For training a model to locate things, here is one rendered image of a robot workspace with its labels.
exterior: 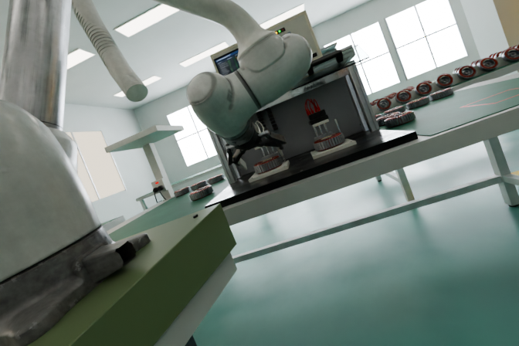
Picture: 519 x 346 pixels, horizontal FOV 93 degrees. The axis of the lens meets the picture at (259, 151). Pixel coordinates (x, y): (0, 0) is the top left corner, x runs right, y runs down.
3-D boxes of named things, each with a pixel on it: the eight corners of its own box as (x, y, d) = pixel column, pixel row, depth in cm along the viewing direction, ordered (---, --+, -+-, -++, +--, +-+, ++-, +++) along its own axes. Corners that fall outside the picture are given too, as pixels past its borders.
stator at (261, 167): (283, 166, 89) (279, 156, 89) (254, 177, 91) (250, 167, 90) (283, 161, 100) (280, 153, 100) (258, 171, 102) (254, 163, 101)
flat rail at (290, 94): (354, 72, 96) (351, 65, 96) (212, 130, 107) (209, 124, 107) (353, 72, 97) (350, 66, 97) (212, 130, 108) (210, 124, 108)
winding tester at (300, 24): (323, 58, 100) (305, 9, 100) (227, 100, 108) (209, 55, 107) (316, 76, 139) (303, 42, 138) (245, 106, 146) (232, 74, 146)
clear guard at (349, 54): (369, 57, 72) (362, 38, 71) (291, 90, 76) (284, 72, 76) (347, 79, 104) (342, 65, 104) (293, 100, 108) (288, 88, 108)
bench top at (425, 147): (847, 18, 49) (840, -6, 48) (12, 299, 87) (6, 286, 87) (477, 91, 148) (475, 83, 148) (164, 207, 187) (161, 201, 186)
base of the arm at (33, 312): (64, 334, 21) (30, 277, 20) (-84, 381, 26) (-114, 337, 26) (174, 229, 39) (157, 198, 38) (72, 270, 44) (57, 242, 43)
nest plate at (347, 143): (357, 144, 82) (355, 140, 82) (313, 159, 85) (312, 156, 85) (347, 140, 97) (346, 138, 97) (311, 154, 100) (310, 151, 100)
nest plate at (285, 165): (288, 168, 87) (286, 165, 87) (249, 183, 89) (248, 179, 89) (290, 162, 101) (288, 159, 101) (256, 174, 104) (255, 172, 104)
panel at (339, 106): (369, 128, 112) (345, 66, 111) (237, 177, 123) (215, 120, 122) (368, 128, 113) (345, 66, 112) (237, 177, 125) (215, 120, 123)
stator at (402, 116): (392, 128, 98) (389, 120, 98) (382, 128, 109) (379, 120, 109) (421, 117, 97) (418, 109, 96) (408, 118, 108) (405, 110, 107)
